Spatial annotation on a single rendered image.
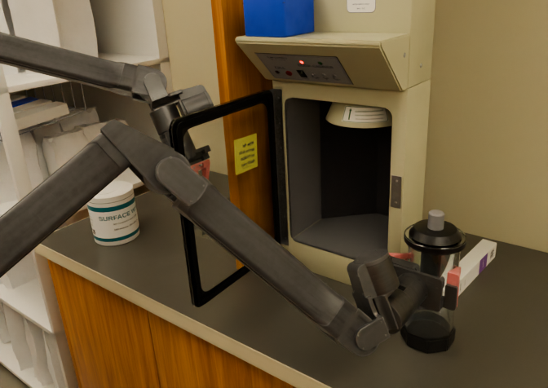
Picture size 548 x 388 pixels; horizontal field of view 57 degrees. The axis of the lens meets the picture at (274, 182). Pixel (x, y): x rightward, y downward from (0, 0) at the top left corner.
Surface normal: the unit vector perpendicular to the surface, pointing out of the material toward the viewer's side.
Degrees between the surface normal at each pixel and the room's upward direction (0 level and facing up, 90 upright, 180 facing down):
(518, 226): 90
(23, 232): 72
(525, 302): 0
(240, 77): 90
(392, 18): 90
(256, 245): 67
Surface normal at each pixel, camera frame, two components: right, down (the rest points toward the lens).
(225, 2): 0.79, 0.18
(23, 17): 0.19, 0.54
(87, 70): 0.23, -0.06
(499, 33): -0.61, 0.32
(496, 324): -0.05, -0.93
